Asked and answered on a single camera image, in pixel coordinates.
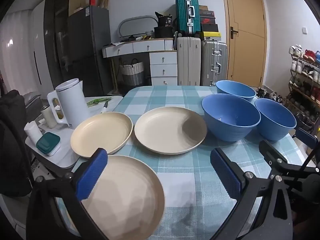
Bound black bag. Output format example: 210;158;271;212
154;11;175;39

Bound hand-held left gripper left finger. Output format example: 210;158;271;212
26;148;110;240

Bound shoe rack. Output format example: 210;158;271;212
287;44;320;130

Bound white electric kettle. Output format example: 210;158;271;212
47;78;91;130

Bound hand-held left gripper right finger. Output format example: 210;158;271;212
210;148;293;240

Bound dark cloth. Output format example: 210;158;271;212
0;89;34;198

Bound wooden door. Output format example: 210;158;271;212
221;0;267;88

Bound teal suitcase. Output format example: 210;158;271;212
175;0;200;37

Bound rows of assorted shoes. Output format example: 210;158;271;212
289;44;320;128

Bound beige suitcase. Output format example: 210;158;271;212
177;37;202;86

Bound green packet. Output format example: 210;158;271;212
87;97;112;107

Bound blue bowl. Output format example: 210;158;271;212
216;80;257;103
254;98;297;141
201;94;261;142

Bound silver suitcase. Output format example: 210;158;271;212
201;40;228;87

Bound dark tall cabinet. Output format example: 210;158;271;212
44;0;73;85

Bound woven basket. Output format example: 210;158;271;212
119;59;145;85

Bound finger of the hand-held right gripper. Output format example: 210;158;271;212
259;140;320;180
292;127;318;168

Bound white curved desk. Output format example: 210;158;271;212
102;38;175;58

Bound teal lidded container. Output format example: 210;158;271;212
36;132;61;156

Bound beige round plate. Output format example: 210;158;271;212
70;112;133;158
134;107;207;155
65;154;165;240

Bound grey refrigerator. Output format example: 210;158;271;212
67;5;112;97

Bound grey oval mirror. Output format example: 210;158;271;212
118;16;157;38

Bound cream jar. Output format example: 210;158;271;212
41;105;57;128

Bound white marble side table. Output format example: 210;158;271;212
24;96;124;169

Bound teal checked tablecloth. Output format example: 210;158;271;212
54;85;310;240

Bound scattered sneakers group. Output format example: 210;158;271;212
255;87;285;105

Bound wooden handled broom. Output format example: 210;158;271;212
111;57;121;94

